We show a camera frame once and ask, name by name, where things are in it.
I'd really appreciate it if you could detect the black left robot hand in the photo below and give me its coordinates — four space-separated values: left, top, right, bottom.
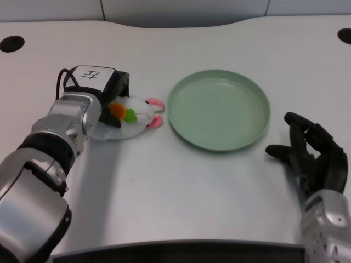
63 65 130 129

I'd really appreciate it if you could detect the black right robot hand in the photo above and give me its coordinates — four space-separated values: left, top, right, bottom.
265 111 346 197

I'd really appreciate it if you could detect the white rabbit doll with carrot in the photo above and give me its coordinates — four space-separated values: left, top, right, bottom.
90 95 165 142

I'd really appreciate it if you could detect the green round plate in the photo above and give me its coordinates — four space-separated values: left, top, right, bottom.
167 70 271 152

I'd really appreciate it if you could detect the black table grommet hole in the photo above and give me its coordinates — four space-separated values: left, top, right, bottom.
337 27 351 44
0 35 25 53

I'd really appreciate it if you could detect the dark robot torso edge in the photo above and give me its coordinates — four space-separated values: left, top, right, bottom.
50 239 307 263

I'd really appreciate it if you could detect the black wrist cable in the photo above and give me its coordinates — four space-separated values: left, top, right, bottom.
55 68 80 101

